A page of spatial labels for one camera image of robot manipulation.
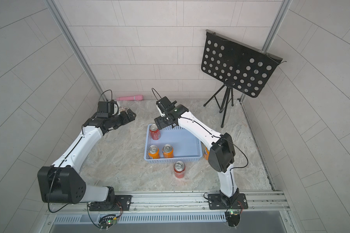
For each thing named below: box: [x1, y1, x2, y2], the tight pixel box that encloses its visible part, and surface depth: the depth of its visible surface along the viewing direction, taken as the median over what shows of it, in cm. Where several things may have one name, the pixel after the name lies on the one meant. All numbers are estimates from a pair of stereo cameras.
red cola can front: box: [173, 160, 186, 179], surface depth 75 cm
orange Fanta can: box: [203, 146, 210, 161], surface depth 82 cm
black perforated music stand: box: [200, 29, 287, 128], surface depth 77 cm
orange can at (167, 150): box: [162, 143, 175, 159], surface depth 81 cm
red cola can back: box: [149, 124, 161, 141], surface depth 90 cm
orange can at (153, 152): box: [146, 144, 160, 160], surface depth 80 cm
